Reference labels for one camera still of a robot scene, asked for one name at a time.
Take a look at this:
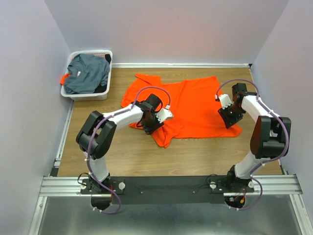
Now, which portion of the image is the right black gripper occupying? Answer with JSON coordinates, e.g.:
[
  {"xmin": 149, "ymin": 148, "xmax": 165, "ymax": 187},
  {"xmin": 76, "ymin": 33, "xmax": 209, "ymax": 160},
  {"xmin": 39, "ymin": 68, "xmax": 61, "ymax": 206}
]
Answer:
[{"xmin": 217, "ymin": 103, "xmax": 244, "ymax": 129}]

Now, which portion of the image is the orange t shirt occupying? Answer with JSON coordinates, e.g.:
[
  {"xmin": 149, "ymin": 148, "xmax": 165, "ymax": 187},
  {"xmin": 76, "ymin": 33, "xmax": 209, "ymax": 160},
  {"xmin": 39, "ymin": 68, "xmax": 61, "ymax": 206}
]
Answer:
[{"xmin": 121, "ymin": 73, "xmax": 242, "ymax": 148}]

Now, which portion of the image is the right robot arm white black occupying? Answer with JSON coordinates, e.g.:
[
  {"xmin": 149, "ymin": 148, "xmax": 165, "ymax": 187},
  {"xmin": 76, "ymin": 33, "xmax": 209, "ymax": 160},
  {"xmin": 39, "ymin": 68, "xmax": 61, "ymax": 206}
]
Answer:
[{"xmin": 215, "ymin": 79, "xmax": 291, "ymax": 192}]

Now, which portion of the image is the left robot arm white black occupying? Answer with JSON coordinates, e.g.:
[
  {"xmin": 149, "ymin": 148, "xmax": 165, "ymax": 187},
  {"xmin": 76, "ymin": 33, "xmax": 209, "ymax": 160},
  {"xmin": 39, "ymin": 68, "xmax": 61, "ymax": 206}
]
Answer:
[{"xmin": 76, "ymin": 94, "xmax": 174, "ymax": 193}]

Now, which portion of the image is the white plastic laundry basket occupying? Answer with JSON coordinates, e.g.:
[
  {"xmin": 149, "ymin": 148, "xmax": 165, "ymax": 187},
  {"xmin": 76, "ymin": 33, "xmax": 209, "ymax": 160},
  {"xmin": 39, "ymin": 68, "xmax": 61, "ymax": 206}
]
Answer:
[{"xmin": 61, "ymin": 49, "xmax": 113, "ymax": 101}]

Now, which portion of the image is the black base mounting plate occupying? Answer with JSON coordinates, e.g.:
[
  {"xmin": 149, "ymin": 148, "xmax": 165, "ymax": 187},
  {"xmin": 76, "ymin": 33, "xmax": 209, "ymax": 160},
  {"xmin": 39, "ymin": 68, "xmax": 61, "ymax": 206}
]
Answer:
[{"xmin": 79, "ymin": 174, "xmax": 254, "ymax": 210}]

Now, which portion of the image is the black garment in basket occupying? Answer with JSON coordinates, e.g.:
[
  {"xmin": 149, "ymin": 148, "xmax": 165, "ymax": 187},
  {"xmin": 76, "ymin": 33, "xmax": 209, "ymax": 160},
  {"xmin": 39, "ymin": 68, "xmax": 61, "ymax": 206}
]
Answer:
[{"xmin": 105, "ymin": 54, "xmax": 112, "ymax": 64}]

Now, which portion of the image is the grey blue t shirt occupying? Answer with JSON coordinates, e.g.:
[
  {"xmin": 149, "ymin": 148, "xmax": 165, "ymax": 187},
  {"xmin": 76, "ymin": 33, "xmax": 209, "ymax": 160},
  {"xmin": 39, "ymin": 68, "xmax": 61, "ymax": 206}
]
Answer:
[{"xmin": 63, "ymin": 53, "xmax": 111, "ymax": 94}]

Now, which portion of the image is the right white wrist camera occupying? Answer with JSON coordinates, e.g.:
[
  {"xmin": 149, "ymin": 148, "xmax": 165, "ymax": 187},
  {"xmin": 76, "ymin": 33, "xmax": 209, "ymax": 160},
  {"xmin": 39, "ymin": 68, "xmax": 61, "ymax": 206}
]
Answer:
[{"xmin": 215, "ymin": 94, "xmax": 233, "ymax": 109}]

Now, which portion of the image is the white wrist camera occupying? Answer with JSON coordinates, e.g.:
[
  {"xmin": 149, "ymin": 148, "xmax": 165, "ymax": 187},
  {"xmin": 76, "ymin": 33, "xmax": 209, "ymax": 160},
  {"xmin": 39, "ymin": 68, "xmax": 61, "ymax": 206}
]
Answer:
[
  {"xmin": 156, "ymin": 108, "xmax": 174, "ymax": 123},
  {"xmin": 215, "ymin": 94, "xmax": 233, "ymax": 109}
]

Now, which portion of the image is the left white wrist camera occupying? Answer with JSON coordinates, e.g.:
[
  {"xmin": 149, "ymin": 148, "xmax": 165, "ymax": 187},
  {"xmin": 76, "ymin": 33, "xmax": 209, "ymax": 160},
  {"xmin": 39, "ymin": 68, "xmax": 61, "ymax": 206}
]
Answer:
[{"xmin": 156, "ymin": 108, "xmax": 174, "ymax": 123}]

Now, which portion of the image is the aluminium frame rail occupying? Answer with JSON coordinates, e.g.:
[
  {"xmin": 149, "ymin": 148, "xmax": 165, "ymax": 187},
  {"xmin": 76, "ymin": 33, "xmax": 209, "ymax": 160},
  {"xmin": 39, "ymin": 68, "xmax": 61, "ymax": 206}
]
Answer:
[{"xmin": 39, "ymin": 175, "xmax": 303, "ymax": 197}]

